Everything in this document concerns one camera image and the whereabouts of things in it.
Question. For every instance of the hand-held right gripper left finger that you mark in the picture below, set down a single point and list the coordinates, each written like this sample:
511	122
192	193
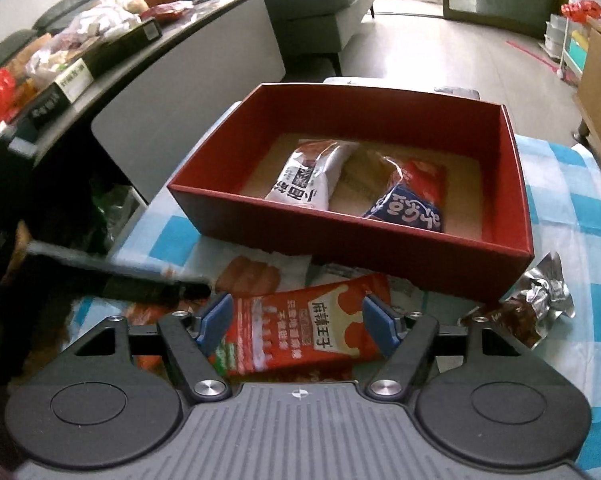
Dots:
215	320

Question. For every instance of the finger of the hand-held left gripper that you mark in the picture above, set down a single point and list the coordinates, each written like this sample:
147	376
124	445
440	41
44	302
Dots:
130	280

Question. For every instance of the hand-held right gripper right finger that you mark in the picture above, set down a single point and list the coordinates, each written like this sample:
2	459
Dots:
380	322

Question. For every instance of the white sausage packet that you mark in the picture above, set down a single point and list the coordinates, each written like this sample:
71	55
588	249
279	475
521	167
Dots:
250	272

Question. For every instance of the red snack packet crown print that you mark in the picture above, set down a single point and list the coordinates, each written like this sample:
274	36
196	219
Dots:
290	330

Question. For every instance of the red cardboard box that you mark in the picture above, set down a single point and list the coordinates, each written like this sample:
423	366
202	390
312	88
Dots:
330	245

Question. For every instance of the blue and red snack packet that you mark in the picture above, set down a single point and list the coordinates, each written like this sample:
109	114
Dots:
410	205

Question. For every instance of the brown clear snack packet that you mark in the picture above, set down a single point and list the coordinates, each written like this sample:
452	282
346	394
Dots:
360	175

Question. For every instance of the small dark red packet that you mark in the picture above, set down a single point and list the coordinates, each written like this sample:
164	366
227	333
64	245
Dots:
540	290

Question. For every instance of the white snack packet dark lettering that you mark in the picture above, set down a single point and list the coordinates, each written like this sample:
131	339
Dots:
305	175

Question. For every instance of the green plastic bag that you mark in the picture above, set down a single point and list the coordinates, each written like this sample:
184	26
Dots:
113	205

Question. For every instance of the black box with white label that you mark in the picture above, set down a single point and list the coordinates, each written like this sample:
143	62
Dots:
120	45
55	95

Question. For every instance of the blue white checkered tablecloth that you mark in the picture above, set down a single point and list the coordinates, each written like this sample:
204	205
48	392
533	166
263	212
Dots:
570	200

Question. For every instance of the white plastic bag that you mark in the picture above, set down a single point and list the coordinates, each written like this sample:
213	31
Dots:
105	17

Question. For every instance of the red wrapper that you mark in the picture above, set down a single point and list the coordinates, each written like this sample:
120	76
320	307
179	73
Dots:
165	11

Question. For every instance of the grey green sofa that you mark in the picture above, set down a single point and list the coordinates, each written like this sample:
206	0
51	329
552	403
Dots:
320	5

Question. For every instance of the brown cardboard box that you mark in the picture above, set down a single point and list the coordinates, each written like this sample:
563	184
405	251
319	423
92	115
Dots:
600	85

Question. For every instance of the white rolling cart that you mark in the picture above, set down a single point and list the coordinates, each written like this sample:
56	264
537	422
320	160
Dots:
560	35

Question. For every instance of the red ornament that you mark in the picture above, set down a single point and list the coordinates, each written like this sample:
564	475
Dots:
585	10

